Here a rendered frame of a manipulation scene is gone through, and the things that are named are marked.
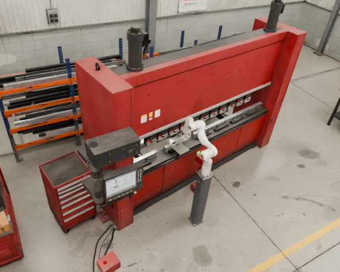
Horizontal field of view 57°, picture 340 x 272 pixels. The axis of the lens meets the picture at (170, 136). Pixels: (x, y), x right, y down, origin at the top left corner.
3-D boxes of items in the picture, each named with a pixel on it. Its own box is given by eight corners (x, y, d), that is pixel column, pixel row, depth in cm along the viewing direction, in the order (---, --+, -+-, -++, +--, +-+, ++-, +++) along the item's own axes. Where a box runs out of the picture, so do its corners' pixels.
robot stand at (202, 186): (204, 222, 477) (214, 176, 415) (194, 226, 470) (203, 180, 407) (197, 213, 489) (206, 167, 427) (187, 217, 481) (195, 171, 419)
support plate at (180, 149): (179, 155, 444) (179, 154, 443) (168, 144, 459) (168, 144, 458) (189, 150, 453) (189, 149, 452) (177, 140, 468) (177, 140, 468)
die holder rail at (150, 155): (127, 170, 428) (127, 165, 422) (125, 168, 431) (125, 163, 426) (157, 156, 454) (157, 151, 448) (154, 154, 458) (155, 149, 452)
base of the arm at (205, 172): (215, 176, 415) (217, 165, 403) (203, 180, 407) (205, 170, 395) (206, 167, 427) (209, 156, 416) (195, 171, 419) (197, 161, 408)
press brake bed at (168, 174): (129, 218, 473) (129, 179, 421) (122, 209, 485) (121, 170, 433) (256, 145, 630) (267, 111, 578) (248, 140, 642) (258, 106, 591)
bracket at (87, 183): (92, 198, 354) (92, 194, 349) (82, 185, 368) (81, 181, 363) (122, 183, 375) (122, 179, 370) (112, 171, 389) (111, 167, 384)
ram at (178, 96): (124, 146, 396) (123, 91, 346) (121, 143, 400) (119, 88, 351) (270, 84, 553) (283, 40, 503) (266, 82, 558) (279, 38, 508)
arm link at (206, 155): (213, 164, 404) (216, 150, 390) (202, 169, 396) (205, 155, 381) (208, 159, 412) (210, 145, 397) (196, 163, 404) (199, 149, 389)
